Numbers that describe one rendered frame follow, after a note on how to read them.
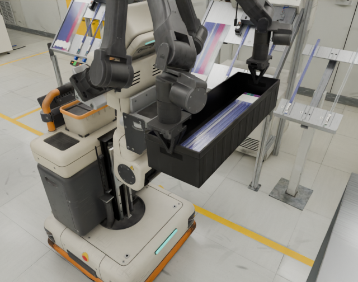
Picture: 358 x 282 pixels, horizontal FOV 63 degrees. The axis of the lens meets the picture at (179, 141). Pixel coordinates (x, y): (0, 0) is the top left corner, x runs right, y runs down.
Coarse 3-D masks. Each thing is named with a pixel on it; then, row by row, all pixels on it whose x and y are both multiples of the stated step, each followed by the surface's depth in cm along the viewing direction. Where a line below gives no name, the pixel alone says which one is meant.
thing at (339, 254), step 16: (352, 176) 114; (352, 192) 106; (352, 208) 100; (336, 224) 94; (352, 224) 94; (336, 240) 89; (352, 240) 89; (320, 256) 139; (336, 256) 84; (352, 256) 84; (320, 272) 80; (336, 272) 80; (352, 272) 80
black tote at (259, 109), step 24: (240, 72) 116; (216, 96) 107; (264, 96) 99; (192, 120) 97; (240, 120) 86; (168, 144) 75; (216, 144) 77; (168, 168) 79; (192, 168) 74; (216, 168) 82
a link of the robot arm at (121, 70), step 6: (114, 60) 83; (114, 66) 81; (120, 66) 82; (126, 66) 84; (114, 72) 81; (120, 72) 82; (126, 72) 83; (114, 78) 81; (120, 78) 83; (126, 78) 84; (114, 84) 83; (120, 84) 84; (120, 90) 87
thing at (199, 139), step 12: (240, 96) 113; (252, 96) 113; (228, 108) 105; (240, 108) 104; (216, 120) 97; (228, 120) 97; (204, 132) 91; (216, 132) 91; (180, 144) 85; (192, 144) 85; (204, 144) 85
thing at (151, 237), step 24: (144, 192) 180; (168, 192) 181; (48, 216) 166; (144, 216) 165; (168, 216) 165; (192, 216) 176; (48, 240) 172; (72, 240) 152; (96, 240) 151; (120, 240) 151; (144, 240) 151; (168, 240) 155; (96, 264) 143; (120, 264) 140; (144, 264) 143
